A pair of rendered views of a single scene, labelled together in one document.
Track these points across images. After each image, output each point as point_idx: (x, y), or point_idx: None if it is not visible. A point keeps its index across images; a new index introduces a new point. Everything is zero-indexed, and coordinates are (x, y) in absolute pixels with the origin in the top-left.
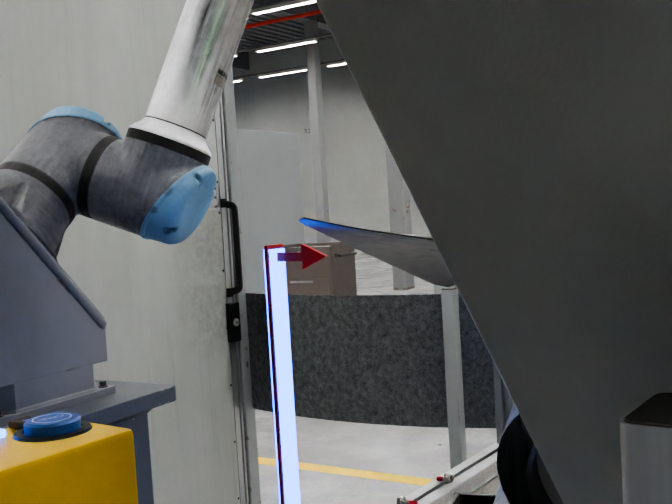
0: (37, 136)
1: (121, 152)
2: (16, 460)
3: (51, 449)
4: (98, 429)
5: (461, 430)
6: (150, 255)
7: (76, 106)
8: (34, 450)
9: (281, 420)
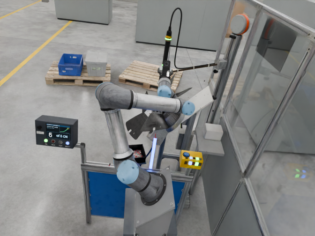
0: (142, 169)
1: (133, 158)
2: (193, 151)
3: (190, 151)
4: (183, 151)
5: None
6: None
7: (131, 161)
8: (191, 152)
9: None
